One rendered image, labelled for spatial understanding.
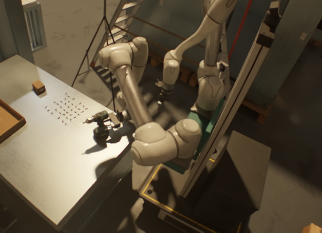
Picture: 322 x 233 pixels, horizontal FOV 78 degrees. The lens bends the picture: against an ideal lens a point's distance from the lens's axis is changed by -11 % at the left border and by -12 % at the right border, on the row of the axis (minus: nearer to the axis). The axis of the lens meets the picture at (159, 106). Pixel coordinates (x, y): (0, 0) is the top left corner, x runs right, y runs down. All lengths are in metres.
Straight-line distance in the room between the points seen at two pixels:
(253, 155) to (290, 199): 1.25
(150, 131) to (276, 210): 1.93
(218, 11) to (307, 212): 2.39
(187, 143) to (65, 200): 0.87
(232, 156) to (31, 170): 1.42
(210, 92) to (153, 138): 0.59
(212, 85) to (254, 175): 0.68
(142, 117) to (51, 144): 0.87
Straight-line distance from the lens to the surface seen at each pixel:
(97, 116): 1.61
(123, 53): 1.34
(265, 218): 2.61
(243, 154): 1.72
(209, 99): 1.56
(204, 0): 2.29
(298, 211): 2.90
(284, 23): 2.87
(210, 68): 1.66
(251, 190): 1.59
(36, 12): 3.93
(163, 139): 1.14
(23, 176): 1.73
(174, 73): 1.49
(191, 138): 1.17
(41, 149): 1.81
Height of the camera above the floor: 2.08
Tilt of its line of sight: 44 degrees down
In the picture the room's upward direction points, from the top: 12 degrees clockwise
